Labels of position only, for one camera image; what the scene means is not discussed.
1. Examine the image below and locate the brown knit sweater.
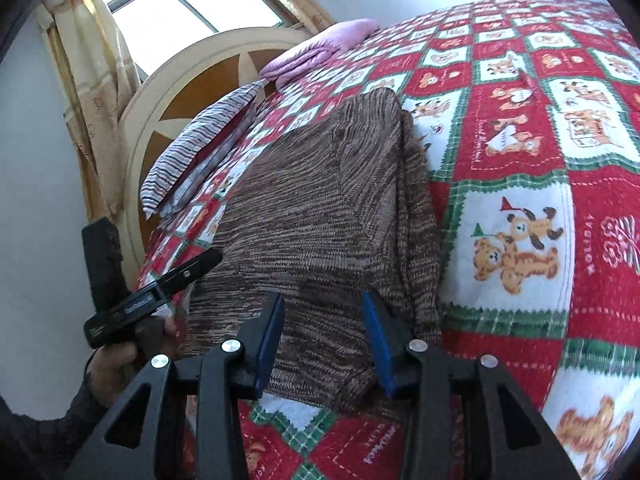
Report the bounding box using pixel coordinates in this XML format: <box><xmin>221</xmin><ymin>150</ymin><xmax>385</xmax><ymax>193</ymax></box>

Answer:
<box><xmin>182</xmin><ymin>87</ymin><xmax>446</xmax><ymax>413</ymax></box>

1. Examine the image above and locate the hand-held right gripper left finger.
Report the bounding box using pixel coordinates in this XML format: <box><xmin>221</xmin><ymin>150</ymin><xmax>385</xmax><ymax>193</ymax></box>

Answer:
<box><xmin>65</xmin><ymin>291</ymin><xmax>286</xmax><ymax>480</ymax></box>

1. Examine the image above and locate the red printed blanket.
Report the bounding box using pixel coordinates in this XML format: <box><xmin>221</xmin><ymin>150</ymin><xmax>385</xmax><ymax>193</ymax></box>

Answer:
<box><xmin>135</xmin><ymin>0</ymin><xmax>640</xmax><ymax>480</ymax></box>

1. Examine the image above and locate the cream wooden headboard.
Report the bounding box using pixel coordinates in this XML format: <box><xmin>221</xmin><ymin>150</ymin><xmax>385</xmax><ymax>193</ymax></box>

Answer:
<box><xmin>117</xmin><ymin>25</ymin><xmax>316</xmax><ymax>286</ymax></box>

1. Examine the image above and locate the window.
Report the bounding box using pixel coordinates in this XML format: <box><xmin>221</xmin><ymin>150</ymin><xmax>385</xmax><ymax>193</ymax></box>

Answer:
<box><xmin>92</xmin><ymin>0</ymin><xmax>301</xmax><ymax>78</ymax></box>

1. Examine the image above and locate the person's left forearm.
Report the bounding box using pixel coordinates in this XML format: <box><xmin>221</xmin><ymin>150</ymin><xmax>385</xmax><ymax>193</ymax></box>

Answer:
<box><xmin>0</xmin><ymin>380</ymin><xmax>118</xmax><ymax>480</ymax></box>

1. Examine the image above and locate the folded purple quilt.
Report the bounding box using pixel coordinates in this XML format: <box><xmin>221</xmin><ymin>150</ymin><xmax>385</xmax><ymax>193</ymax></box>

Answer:
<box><xmin>260</xmin><ymin>18</ymin><xmax>381</xmax><ymax>86</ymax></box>

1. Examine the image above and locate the striped pillow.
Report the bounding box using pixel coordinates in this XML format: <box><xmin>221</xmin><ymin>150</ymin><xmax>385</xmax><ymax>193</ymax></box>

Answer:
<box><xmin>140</xmin><ymin>79</ymin><xmax>268</xmax><ymax>221</ymax></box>

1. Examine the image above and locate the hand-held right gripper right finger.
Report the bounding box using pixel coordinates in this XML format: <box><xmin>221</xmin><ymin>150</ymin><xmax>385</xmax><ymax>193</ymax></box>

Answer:
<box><xmin>361</xmin><ymin>290</ymin><xmax>583</xmax><ymax>480</ymax></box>

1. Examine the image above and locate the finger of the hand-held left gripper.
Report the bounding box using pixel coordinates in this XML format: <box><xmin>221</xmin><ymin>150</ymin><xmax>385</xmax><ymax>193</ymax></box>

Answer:
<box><xmin>132</xmin><ymin>247</ymin><xmax>224</xmax><ymax>306</ymax></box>

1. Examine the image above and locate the person's left hand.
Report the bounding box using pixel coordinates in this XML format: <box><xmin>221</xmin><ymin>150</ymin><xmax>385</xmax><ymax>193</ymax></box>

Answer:
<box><xmin>85</xmin><ymin>307</ymin><xmax>189</xmax><ymax>407</ymax></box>

